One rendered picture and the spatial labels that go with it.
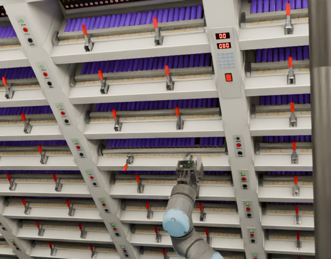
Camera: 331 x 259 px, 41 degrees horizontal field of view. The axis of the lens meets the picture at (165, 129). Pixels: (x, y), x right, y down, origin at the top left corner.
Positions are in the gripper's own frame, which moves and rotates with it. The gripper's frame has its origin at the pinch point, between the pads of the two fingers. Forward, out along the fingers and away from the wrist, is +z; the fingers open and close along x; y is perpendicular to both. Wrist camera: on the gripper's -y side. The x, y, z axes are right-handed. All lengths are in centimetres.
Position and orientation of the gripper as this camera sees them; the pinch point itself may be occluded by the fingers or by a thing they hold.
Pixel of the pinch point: (194, 158)
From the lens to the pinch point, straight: 178.9
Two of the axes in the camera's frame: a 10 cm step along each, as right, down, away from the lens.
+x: -9.5, 0.2, 3.0
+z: 2.2, -6.2, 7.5
